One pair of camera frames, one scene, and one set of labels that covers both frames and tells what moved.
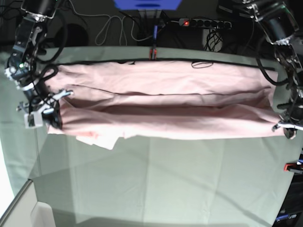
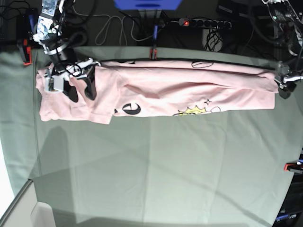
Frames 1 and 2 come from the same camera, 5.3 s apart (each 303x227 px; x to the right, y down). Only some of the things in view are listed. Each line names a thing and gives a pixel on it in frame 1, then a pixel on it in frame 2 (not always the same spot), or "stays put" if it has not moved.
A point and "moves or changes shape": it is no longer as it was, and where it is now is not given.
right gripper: x=292 y=113 -> x=286 y=80
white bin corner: x=42 y=215 stays put
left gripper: x=50 y=106 -> x=85 y=68
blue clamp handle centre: x=155 y=31 stays put
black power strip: x=205 y=23 stays put
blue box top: x=147 y=5 stays put
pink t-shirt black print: x=102 y=103 moves or changes shape
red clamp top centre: x=153 y=54 stays put
